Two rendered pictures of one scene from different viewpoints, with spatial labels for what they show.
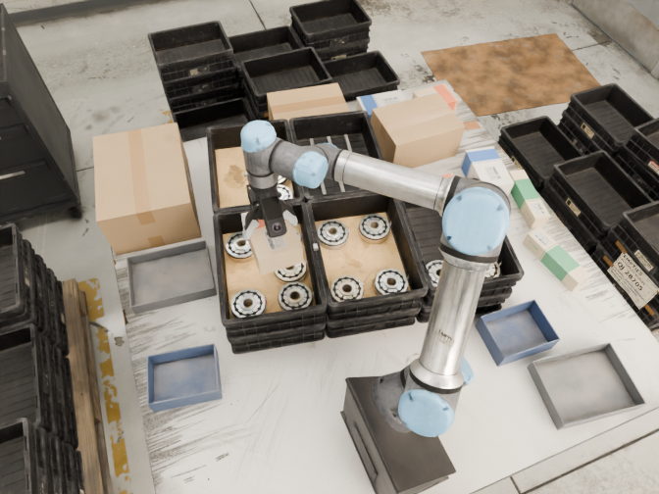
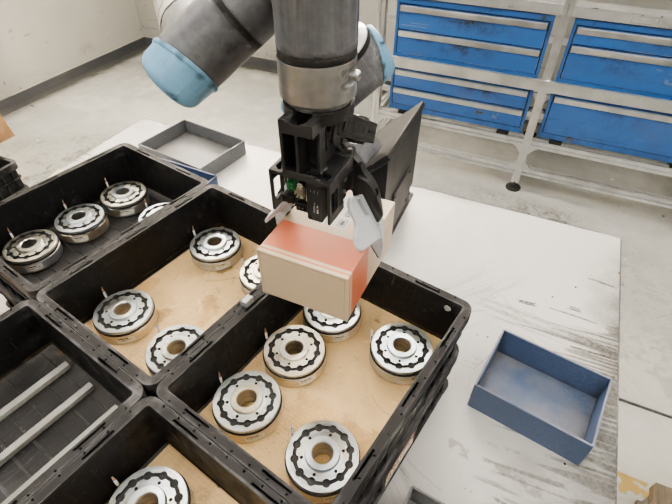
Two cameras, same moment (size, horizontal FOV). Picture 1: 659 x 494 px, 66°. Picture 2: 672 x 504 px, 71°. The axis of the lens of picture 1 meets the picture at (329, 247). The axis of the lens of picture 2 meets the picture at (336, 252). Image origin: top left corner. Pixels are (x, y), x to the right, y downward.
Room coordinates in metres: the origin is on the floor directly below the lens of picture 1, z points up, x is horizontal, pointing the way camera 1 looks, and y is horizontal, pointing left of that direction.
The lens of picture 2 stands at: (1.09, 0.51, 1.50)
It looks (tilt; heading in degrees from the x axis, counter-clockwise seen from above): 43 degrees down; 228
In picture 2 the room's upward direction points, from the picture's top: straight up
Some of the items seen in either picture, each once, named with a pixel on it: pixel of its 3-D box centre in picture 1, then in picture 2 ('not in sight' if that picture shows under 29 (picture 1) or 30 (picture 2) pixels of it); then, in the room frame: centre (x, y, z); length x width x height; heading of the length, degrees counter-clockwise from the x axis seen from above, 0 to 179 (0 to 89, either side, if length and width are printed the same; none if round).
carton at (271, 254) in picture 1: (272, 237); (330, 246); (0.79, 0.16, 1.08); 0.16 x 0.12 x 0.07; 23
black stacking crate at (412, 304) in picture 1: (362, 254); (195, 287); (0.89, -0.11, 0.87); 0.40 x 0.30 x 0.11; 13
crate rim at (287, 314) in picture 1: (267, 259); (326, 349); (0.82, 0.19, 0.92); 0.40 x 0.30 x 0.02; 13
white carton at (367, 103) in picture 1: (381, 110); not in sight; (1.73, -0.20, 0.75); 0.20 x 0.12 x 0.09; 108
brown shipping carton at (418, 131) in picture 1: (415, 132); not in sight; (1.56, -0.33, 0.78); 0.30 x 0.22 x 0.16; 114
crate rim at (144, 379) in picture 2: (363, 245); (189, 267); (0.89, -0.11, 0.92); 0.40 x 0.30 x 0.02; 13
